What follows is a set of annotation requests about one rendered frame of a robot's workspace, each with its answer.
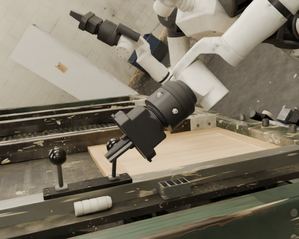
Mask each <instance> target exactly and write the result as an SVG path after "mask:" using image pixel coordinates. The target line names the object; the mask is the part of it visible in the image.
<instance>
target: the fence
mask: <svg viewBox="0 0 299 239"><path fill-rule="evenodd" d="M295 163H299V145H296V144H293V145H288V146H283V147H277V148H271V149H266V150H262V151H256V152H251V153H247V154H241V155H236V156H230V157H225V158H220V159H215V160H210V161H205V162H200V163H195V164H190V165H183V166H178V167H173V168H168V169H163V170H158V171H153V172H148V173H143V174H138V175H131V176H130V177H131V178H132V183H130V184H123V185H118V186H114V187H109V188H104V189H99V190H94V191H89V192H85V193H79V194H74V195H69V196H64V197H59V198H54V199H50V200H44V198H43V193H38V194H33V195H28V196H23V197H18V198H13V199H8V200H3V201H0V228H3V227H7V226H12V225H16V224H21V223H25V222H29V221H35V220H39V219H44V218H48V217H53V216H57V215H62V214H66V213H71V212H74V211H75V209H74V203H75V202H79V201H84V200H89V199H93V198H98V197H103V196H109V197H111V200H112V203H116V202H122V201H126V200H131V199H135V198H140V197H144V196H149V195H153V194H158V182H162V181H166V180H171V179H176V178H181V177H184V178H185V179H187V180H188V181H189V182H191V186H194V185H199V184H204V183H209V182H213V181H218V180H222V179H226V178H231V177H235V176H240V175H245V174H250V173H254V172H259V171H263V170H268V169H272V168H276V167H281V166H285V165H291V164H295Z"/></svg>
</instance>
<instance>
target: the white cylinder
mask: <svg viewBox="0 0 299 239"><path fill-rule="evenodd" d="M111 207H112V200H111V197H109V196H103V197H98V198H93V199H89V200H84V201H79V202H75V203H74V209H75V215H76V216H80V215H83V214H84V215H85V214H89V213H93V212H98V211H103V210H107V209H110V208H111Z"/></svg>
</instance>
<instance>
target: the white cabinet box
mask: <svg viewBox="0 0 299 239"><path fill-rule="evenodd" d="M10 58H11V59H13V60H15V61H16V62H18V63H20V64H21V65H23V66H25V67H26V68H28V69H29V70H31V71H33V72H35V73H36V74H38V75H40V76H41V77H43V78H45V79H46V80H48V81H50V82H51V83H53V84H54V85H56V86H58V87H59V88H61V89H63V90H64V91H66V92H68V93H69V94H71V95H73V96H75V97H76V98H78V99H79V100H90V99H99V98H108V97H117V96H126V95H128V94H133V95H135V94H138V93H137V92H136V91H135V90H133V89H132V88H131V87H129V86H127V85H126V84H124V83H123V82H121V81H120V80H118V79H117V78H115V77H114V76H112V75H111V74H109V73H108V72H106V71H105V70H103V69H102V68H100V67H99V66H97V65H96V64H94V63H93V62H91V61H90V60H88V59H87V58H85V57H84V56H82V55H81V54H79V53H78V52H76V51H75V50H73V49H72V48H70V47H69V46H67V45H66V44H64V43H63V42H61V41H60V40H58V39H57V38H55V37H54V36H52V35H51V34H49V33H47V32H46V31H45V30H43V29H42V28H40V27H39V26H37V25H36V24H30V25H29V27H28V29H27V30H26V32H25V34H24V35H23V37H22V39H21V40H20V42H19V43H18V45H17V46H16V48H15V50H14V51H13V53H12V54H11V56H10Z"/></svg>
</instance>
